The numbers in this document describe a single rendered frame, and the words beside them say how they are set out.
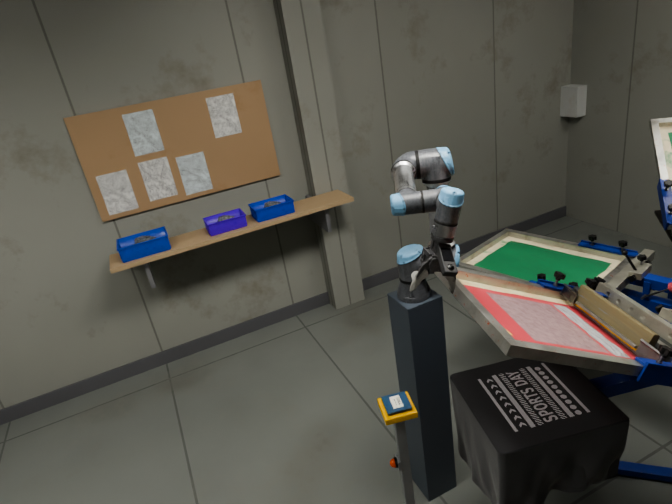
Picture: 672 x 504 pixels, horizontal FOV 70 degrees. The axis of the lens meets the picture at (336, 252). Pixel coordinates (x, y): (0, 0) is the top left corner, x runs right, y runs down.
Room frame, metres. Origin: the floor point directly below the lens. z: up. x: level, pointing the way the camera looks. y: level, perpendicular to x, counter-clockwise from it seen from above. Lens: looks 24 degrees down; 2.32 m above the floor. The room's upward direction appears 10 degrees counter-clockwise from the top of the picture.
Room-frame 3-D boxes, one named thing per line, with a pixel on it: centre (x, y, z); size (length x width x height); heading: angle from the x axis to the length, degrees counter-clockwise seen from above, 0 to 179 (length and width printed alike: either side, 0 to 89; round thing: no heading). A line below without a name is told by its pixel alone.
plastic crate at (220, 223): (3.46, 0.78, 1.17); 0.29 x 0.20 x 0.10; 111
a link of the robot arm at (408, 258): (1.89, -0.32, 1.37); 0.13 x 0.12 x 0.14; 81
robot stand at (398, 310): (1.89, -0.32, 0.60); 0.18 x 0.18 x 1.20; 21
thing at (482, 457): (1.40, -0.42, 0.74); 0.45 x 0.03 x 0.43; 6
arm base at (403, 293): (1.89, -0.32, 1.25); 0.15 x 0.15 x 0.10
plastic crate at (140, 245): (3.25, 1.33, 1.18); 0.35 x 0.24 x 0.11; 111
